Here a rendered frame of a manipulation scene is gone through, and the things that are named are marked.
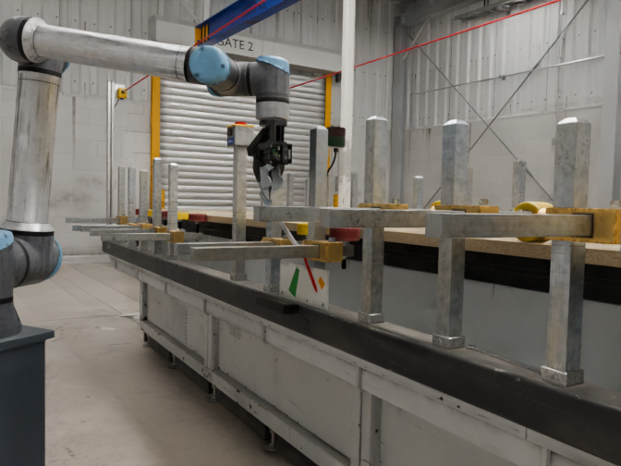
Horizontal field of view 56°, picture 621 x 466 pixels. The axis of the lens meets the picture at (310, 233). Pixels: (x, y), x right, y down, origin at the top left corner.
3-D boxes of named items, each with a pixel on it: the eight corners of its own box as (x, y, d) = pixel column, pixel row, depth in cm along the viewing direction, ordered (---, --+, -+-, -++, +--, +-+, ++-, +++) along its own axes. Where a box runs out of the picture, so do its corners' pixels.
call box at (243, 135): (235, 147, 193) (235, 123, 192) (226, 148, 199) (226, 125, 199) (254, 148, 196) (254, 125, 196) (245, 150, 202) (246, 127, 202)
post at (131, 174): (128, 252, 326) (129, 165, 324) (127, 251, 329) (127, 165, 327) (135, 252, 328) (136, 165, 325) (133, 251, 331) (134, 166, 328)
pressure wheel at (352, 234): (339, 271, 150) (340, 226, 149) (322, 267, 157) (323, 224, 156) (364, 269, 154) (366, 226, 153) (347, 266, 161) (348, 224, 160)
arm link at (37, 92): (-21, 285, 167) (0, 18, 162) (18, 277, 184) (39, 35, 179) (28, 293, 165) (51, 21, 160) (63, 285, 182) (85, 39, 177)
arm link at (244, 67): (201, 56, 155) (247, 55, 153) (215, 67, 166) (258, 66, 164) (200, 92, 155) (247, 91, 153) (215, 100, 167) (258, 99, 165)
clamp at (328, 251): (325, 263, 146) (326, 242, 146) (299, 257, 158) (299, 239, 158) (345, 262, 149) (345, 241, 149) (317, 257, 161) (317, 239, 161)
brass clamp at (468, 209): (476, 234, 103) (477, 205, 102) (424, 230, 114) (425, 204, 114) (501, 234, 106) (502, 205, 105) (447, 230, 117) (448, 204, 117)
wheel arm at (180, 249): (177, 258, 156) (177, 241, 156) (174, 257, 159) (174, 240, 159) (318, 253, 178) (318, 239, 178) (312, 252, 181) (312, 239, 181)
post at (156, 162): (153, 257, 283) (154, 157, 280) (152, 256, 286) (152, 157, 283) (161, 257, 285) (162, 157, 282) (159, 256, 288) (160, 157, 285)
